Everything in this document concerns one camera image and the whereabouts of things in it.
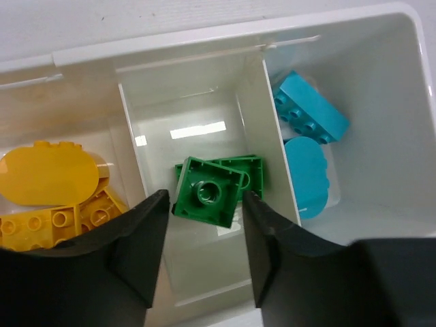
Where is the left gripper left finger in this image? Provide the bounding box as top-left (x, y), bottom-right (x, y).
top-left (1, 189), bottom-right (170, 326)

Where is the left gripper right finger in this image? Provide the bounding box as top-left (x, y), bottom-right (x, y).
top-left (243, 191), bottom-right (435, 326)

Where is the yellow long lego brick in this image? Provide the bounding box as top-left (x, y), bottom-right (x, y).
top-left (78, 153), bottom-right (129, 232)

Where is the large yellow lego brick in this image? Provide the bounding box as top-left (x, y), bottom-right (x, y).
top-left (1, 205), bottom-right (82, 251)

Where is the yellow rounded lego piece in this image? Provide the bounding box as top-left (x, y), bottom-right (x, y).
top-left (1, 140), bottom-right (110, 206)

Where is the green long lego brick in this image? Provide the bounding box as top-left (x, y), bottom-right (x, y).
top-left (174, 155), bottom-right (265, 200)

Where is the blue rounded lego piece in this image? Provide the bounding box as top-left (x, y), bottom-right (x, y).
top-left (284, 136), bottom-right (330, 219)

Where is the small green lego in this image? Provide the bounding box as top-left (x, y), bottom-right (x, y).
top-left (172, 157), bottom-right (244, 228)

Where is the blue lego brick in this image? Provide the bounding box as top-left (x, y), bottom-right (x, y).
top-left (272, 71), bottom-right (349, 144)

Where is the white three-compartment container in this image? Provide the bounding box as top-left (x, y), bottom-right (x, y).
top-left (1, 3), bottom-right (435, 326)

